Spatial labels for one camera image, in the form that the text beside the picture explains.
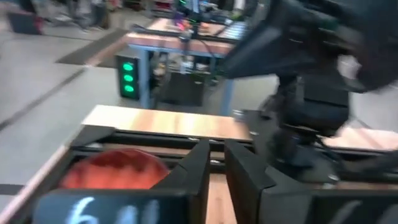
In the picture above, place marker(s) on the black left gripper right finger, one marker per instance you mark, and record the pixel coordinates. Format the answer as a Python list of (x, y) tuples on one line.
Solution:
[(245, 193)]

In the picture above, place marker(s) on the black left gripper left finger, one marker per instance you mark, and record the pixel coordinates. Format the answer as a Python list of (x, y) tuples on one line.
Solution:
[(192, 186)]

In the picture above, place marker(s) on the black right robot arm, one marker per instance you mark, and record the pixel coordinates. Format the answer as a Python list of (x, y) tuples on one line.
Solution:
[(314, 62)]

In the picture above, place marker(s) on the red faceted plastic cup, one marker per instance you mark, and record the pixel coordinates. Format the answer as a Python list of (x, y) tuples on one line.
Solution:
[(115, 169)]

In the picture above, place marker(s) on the black box green lights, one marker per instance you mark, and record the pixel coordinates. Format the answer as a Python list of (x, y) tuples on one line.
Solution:
[(128, 77)]

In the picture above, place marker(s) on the blue-legged wooden table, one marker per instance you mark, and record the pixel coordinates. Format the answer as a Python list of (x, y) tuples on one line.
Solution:
[(174, 43)]

